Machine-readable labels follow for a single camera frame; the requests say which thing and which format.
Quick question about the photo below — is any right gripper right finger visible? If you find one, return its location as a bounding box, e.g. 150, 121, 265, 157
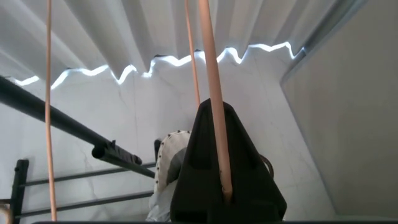
221, 101, 287, 222

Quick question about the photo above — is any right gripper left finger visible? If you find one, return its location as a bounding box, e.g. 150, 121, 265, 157
170, 98, 226, 222

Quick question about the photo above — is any black clothes rack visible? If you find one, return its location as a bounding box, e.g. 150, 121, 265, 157
0, 76, 162, 224

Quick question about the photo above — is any white laundry basket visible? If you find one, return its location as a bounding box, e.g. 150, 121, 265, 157
154, 129, 274, 195

